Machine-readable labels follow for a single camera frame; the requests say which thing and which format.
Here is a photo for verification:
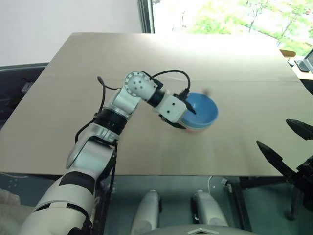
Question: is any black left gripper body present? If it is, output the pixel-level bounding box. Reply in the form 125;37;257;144
174;90;191;101

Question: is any pink bowl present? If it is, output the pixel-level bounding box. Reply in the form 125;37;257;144
184;125;208;134

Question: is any grey robot torso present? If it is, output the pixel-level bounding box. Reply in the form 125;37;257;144
150;226;245;235

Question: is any dark laptop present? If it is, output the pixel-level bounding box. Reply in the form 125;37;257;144
294;48;313;73

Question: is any white cloth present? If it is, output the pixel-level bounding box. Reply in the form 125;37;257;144
0;188;34;235

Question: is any dark grey cabinet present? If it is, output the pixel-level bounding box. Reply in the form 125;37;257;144
0;63;49;129

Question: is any wooden background desk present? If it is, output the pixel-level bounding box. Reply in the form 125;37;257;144
280;48;313;80

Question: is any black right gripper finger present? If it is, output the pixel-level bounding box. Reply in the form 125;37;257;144
256;140;298;182
286;118;313;141

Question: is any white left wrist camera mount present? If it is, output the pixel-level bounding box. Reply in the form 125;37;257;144
156;94;188;123

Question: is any silver robot leg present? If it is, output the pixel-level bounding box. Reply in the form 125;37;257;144
190;190;229;228
131;189;162;235

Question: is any blue bowl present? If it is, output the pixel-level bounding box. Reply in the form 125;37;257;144
182;92;219;129

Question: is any dark window frame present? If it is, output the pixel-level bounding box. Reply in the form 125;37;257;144
137;0;155;34

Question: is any black table leg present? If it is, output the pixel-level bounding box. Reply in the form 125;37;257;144
285;182;305;221

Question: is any silver right robot leg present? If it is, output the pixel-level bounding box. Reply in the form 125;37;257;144
190;190;229;228

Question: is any silver left robot leg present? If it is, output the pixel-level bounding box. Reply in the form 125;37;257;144
131;189;162;235

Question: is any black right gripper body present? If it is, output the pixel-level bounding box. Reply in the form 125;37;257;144
287;155;313;196

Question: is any green bowl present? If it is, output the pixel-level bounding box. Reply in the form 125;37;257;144
182;119;213;131

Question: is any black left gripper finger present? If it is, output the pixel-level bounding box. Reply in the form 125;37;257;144
163;119;186;130
183;98;197;115

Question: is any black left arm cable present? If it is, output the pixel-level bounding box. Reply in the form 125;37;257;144
74;70;191;145

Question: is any grey metal table leg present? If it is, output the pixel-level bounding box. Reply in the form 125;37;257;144
220;176;253;231

